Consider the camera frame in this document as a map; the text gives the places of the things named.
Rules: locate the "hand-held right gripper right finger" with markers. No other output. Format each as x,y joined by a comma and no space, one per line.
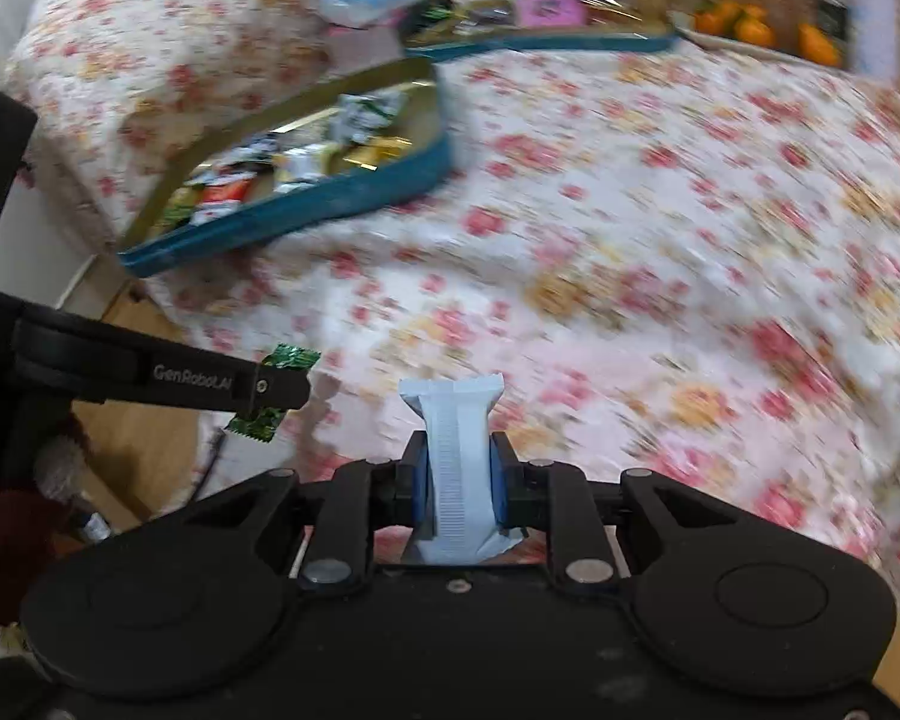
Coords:
499,480

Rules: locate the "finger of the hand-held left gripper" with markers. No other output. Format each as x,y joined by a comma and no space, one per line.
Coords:
120,371

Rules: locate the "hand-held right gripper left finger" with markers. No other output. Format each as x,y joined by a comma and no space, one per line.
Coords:
418,480

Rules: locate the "pale white snack packet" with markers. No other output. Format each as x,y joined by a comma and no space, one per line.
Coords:
457,450

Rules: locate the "dark green candy packet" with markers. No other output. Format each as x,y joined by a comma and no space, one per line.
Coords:
289,356

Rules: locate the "green yellow snack packet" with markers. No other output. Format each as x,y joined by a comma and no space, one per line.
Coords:
178,210

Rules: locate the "red white snack packet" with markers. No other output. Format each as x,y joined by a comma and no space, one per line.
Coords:
221,202

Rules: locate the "white black snack packet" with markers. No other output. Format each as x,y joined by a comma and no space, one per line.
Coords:
244,161

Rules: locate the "teal gold tin tray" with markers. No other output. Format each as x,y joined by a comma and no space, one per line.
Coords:
330,199

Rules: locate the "white orange snack packet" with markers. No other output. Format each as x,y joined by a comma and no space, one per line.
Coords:
300,165

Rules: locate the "gold foil candy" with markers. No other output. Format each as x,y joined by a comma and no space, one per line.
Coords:
379,152

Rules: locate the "white green snack packet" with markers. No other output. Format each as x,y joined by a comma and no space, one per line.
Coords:
364,116

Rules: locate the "teal tin tray with snacks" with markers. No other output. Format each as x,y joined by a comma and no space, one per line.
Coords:
570,45

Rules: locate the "grey fuzzy object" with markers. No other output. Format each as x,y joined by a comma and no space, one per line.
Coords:
60,472

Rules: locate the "floral quilted sofa cover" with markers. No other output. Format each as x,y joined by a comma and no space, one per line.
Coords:
645,240

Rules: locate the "pink box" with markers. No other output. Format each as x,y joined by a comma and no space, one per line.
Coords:
360,41

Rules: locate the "pink snack packet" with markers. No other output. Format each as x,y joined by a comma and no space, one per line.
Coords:
547,9

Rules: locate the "white fruit plate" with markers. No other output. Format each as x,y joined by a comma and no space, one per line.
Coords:
784,56

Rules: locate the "pile of tangerines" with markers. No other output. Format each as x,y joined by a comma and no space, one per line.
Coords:
754,31

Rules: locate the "dark coffee can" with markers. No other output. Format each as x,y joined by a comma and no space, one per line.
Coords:
831,19

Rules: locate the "purple white thermos bottle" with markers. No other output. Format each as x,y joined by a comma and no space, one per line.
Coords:
874,15

